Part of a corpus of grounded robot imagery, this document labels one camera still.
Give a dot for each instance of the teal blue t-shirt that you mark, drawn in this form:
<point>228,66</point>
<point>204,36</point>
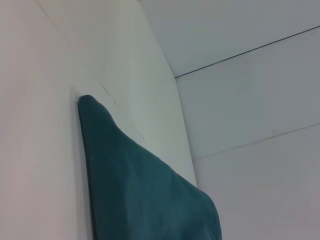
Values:
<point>150,190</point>

